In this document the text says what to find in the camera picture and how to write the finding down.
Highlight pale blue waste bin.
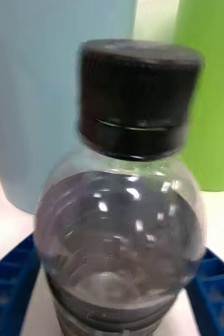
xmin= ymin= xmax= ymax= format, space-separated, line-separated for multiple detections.
xmin=0 ymin=0 xmax=138 ymax=216

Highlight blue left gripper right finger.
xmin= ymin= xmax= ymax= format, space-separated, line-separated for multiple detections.
xmin=185 ymin=248 xmax=224 ymax=336

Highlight clear bottle with black cap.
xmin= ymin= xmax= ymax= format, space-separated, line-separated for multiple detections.
xmin=34 ymin=39 xmax=207 ymax=336

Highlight green waste bin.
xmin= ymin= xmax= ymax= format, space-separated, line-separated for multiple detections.
xmin=173 ymin=0 xmax=224 ymax=192

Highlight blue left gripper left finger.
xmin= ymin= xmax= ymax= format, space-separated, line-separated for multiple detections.
xmin=0 ymin=234 xmax=41 ymax=336

